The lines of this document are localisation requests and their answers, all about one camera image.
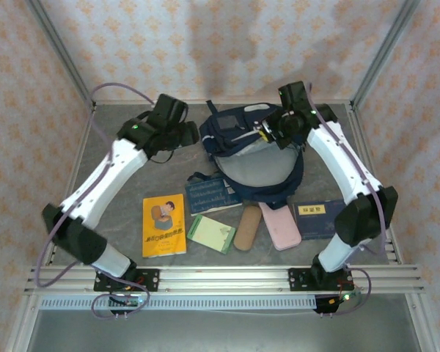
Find brown glasses case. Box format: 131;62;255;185
233;205;262;252

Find pink pencil case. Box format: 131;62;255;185
259;203;302;252

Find navy blue backpack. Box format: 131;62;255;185
186;100;304;210

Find aluminium rear frame bar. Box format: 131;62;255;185
93;98;353;106

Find slotted grey cable duct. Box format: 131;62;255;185
40;296;318;311

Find green notebook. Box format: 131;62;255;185
186;213;237;254

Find aluminium frame post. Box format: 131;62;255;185
25;0;96;109
351;0;422;107

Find aluminium table side rail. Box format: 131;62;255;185
346;104;404;265
45;106;96;265

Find navy book yellow label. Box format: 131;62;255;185
292;199;348;241

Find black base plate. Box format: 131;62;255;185
94;268;160;293
288;267;354;293

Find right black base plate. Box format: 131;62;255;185
288;267;354;293

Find aluminium mounting rail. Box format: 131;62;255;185
23;265;425;295

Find yellow paperback book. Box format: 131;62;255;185
142;194;188;258

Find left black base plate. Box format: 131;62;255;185
94;268;160;293

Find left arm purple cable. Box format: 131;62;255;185
34;82;157;320

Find dark blue book QR codes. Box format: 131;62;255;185
185;177;243;216

